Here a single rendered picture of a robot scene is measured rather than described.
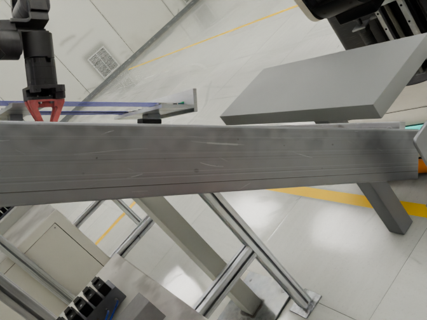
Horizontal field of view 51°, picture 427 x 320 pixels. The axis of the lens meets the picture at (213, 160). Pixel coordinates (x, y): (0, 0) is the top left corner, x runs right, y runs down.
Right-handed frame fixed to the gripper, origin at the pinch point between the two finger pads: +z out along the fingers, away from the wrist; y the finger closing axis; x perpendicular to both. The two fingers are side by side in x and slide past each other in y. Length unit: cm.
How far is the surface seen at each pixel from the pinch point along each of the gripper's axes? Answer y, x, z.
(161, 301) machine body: 22.2, 12.1, 31.7
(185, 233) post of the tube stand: -27, 42, 36
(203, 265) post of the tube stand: -27, 47, 47
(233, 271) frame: -9, 47, 44
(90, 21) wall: -749, 236, -180
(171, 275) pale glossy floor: -89, 63, 73
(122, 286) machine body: 5.6, 10.3, 33.4
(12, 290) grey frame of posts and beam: -9.7, -9.4, 33.9
